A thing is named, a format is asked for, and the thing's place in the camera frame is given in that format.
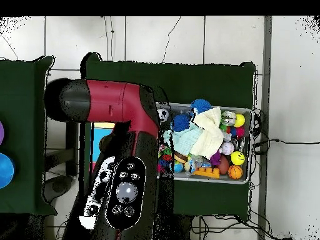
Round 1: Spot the blue spiky ball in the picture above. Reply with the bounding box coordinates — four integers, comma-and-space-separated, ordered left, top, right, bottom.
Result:
171, 112, 192, 133

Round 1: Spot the dark grey stand base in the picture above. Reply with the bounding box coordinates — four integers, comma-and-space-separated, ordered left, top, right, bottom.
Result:
43, 174, 73, 204

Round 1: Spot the mint knitted cloth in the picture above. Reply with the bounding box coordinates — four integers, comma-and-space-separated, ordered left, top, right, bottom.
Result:
162, 127, 203, 156

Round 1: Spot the metal mesh bin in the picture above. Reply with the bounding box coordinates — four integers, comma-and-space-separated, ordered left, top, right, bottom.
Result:
156, 101, 254, 185

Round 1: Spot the black upright panel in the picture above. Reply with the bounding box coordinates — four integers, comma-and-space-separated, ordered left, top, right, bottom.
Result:
66, 121, 79, 176

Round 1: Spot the thin black floor cable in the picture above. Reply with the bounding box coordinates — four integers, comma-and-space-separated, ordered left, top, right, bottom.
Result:
161, 16, 181, 64

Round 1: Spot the black and white soccer ball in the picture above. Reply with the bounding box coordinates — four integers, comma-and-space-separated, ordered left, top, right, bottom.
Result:
157, 107, 170, 123

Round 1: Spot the orange toy block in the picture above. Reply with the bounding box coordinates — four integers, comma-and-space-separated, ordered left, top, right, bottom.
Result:
192, 166, 221, 179

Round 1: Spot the plain yellow ball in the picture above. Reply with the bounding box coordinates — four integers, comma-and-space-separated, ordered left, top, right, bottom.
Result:
234, 113, 246, 128

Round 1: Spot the blue fuzzy ball with eye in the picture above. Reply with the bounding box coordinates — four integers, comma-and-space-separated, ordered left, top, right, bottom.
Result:
191, 98, 213, 114

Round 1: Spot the dark green table cloth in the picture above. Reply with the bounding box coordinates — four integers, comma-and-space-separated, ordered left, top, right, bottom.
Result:
0, 56, 58, 216
79, 51, 257, 221

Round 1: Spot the black power cable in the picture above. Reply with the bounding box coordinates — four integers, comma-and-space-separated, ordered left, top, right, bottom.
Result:
253, 138, 320, 146

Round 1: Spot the wooden box with three holes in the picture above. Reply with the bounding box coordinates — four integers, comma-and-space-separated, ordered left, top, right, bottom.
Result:
90, 122, 116, 173

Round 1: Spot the cream knitted cloth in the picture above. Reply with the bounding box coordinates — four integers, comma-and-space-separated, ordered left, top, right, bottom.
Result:
189, 106, 224, 161

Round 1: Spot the yellow smiley ball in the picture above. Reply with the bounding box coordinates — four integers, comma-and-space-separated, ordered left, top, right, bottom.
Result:
229, 151, 246, 166

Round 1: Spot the large blue ball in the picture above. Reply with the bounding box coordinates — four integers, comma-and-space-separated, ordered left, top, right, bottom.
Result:
0, 152, 15, 189

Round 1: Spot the orange toy basketball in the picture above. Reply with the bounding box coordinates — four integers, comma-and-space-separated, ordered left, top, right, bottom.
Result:
227, 164, 243, 180

